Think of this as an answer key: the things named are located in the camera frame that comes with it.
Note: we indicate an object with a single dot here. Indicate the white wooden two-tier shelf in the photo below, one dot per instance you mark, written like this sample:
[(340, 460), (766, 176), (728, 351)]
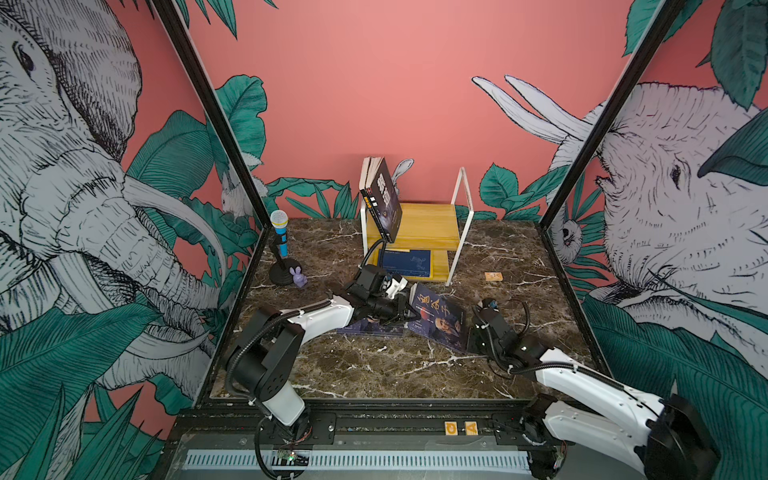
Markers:
[(424, 226)]

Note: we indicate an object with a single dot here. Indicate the left black frame post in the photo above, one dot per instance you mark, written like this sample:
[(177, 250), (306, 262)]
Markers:
[(171, 20)]

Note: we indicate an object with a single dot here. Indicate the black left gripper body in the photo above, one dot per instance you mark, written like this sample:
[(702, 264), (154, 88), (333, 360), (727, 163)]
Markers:
[(390, 312)]

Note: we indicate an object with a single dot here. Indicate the dark brown leaning book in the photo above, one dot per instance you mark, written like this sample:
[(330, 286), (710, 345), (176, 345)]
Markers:
[(370, 166)]

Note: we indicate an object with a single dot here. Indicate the dark blue book white label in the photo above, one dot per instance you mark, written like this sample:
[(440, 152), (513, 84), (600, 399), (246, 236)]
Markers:
[(408, 263)]

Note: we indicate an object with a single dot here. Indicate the small purple rabbit figure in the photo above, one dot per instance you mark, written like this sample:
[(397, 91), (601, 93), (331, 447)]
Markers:
[(299, 279)]

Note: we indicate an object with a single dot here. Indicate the black book white characters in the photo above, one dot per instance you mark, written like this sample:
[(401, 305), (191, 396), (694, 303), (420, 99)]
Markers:
[(386, 203)]

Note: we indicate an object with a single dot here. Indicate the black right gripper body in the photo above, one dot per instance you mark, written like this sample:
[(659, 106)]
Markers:
[(477, 345)]

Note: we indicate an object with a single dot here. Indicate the black front rail base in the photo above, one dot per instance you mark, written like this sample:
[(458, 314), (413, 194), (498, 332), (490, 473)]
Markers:
[(411, 439)]

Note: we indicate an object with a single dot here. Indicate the blue toy microphone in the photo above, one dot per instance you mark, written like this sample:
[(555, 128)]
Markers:
[(279, 220)]

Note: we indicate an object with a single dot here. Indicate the right black frame post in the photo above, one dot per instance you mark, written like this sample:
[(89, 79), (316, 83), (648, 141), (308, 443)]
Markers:
[(653, 36)]

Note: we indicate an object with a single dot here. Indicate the black frame post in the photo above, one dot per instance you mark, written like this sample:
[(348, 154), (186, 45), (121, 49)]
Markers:
[(171, 20), (653, 36)]

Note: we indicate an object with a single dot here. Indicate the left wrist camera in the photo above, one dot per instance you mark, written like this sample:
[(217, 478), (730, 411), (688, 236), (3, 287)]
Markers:
[(393, 285)]

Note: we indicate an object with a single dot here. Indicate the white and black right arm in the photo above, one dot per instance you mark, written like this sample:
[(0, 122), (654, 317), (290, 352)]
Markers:
[(662, 438)]

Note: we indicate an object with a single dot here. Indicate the black microphone stand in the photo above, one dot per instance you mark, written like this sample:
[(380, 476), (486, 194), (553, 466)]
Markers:
[(284, 269)]

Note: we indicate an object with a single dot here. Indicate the purple portrait book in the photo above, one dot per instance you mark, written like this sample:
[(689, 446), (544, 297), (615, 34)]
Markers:
[(372, 327), (438, 319)]

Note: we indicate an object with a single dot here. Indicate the yellow book on shelf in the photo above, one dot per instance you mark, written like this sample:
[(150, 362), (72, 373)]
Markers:
[(439, 263)]

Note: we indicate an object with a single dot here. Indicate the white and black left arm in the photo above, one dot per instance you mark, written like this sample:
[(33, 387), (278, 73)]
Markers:
[(259, 365)]

